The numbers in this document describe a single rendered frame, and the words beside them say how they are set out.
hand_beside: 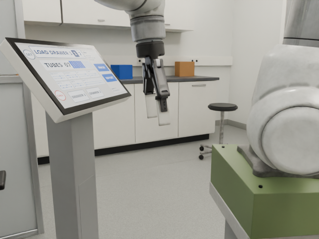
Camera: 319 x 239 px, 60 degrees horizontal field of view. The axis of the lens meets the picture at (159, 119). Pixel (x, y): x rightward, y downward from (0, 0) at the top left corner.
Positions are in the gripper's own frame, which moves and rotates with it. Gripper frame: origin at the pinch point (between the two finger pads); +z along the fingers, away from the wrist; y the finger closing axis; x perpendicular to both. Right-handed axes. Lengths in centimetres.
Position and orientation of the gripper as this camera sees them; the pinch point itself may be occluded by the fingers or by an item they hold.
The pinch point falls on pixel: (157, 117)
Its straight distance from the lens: 76.7
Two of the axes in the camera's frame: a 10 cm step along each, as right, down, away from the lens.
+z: 1.0, 9.8, 1.8
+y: -2.6, -1.5, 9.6
